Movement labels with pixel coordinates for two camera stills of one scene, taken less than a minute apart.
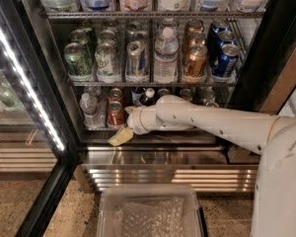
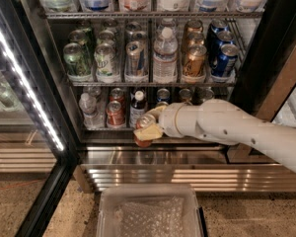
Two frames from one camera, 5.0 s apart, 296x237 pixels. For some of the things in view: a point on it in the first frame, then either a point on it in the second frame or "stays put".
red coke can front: [115, 114] to [143, 121]
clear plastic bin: [148, 210] stays put
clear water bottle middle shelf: [166, 57] stays put
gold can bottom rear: [185, 94] stays put
